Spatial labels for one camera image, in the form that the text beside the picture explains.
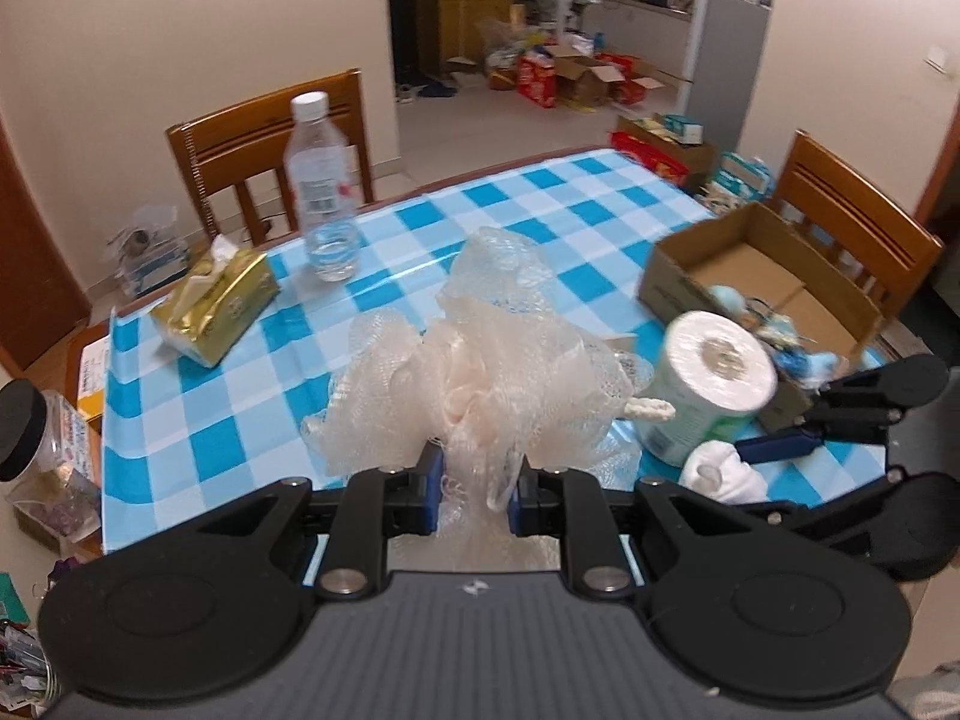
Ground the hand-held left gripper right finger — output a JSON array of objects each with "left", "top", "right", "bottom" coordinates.
[{"left": 506, "top": 456, "right": 721, "bottom": 601}]

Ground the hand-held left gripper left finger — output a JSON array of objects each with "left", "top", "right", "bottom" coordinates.
[{"left": 225, "top": 441, "right": 445, "bottom": 601}]

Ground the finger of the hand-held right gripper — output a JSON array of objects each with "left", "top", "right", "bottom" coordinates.
[
  {"left": 739, "top": 469, "right": 905, "bottom": 541},
  {"left": 735, "top": 379, "right": 893, "bottom": 466}
]

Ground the white sock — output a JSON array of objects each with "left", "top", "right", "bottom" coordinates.
[{"left": 679, "top": 441, "right": 770, "bottom": 507}]

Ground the blue face mask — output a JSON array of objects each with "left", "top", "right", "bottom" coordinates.
[{"left": 772, "top": 349, "right": 842, "bottom": 389}]

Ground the green toilet paper roll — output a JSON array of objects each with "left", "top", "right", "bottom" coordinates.
[{"left": 634, "top": 311, "right": 779, "bottom": 466}]

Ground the blue tassel charm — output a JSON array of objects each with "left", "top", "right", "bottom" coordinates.
[{"left": 746, "top": 298, "right": 800, "bottom": 350}]

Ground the pale mesh bath loofah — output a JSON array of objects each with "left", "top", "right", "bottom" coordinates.
[{"left": 300, "top": 225, "right": 676, "bottom": 572}]

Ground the cardboard box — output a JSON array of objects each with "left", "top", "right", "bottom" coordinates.
[{"left": 637, "top": 201, "right": 890, "bottom": 428}]

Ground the blue checked tablecloth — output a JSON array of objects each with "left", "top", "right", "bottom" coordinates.
[{"left": 101, "top": 146, "right": 901, "bottom": 586}]

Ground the wooden chair with grooved backrest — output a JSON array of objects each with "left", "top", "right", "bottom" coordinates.
[{"left": 769, "top": 130, "right": 944, "bottom": 323}]

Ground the blue and white pack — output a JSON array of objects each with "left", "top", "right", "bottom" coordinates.
[{"left": 712, "top": 152, "right": 773, "bottom": 203}]

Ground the gold tissue pack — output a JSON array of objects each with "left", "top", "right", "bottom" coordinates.
[{"left": 148, "top": 235, "right": 282, "bottom": 368}]

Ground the large red gift box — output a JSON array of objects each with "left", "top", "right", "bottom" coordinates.
[{"left": 611, "top": 131, "right": 687, "bottom": 181}]

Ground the clear plastic water bottle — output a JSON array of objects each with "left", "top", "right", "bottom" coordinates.
[{"left": 283, "top": 91, "right": 361, "bottom": 282}]

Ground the clear bag of clutter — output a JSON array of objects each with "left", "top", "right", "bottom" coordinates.
[{"left": 105, "top": 202, "right": 188, "bottom": 297}]

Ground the clear jar with black lid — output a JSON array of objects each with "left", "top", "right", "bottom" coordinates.
[{"left": 0, "top": 379, "right": 102, "bottom": 541}]

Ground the grey refrigerator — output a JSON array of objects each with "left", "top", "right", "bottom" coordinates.
[{"left": 679, "top": 0, "right": 773, "bottom": 147}]

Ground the wooden chair with slotted backrest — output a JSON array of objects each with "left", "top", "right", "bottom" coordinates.
[{"left": 166, "top": 69, "right": 376, "bottom": 248}]

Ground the brown floor carton with open flaps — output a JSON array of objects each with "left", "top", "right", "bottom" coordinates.
[{"left": 551, "top": 45, "right": 627, "bottom": 110}]

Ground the small red gift box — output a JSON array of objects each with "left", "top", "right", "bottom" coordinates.
[{"left": 517, "top": 56, "right": 560, "bottom": 110}]

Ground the brown wooden door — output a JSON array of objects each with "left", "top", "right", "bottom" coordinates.
[{"left": 0, "top": 120, "right": 91, "bottom": 376}]

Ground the yellow wooden cabinet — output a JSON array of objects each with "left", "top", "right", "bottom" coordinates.
[{"left": 420, "top": 0, "right": 518, "bottom": 80}]

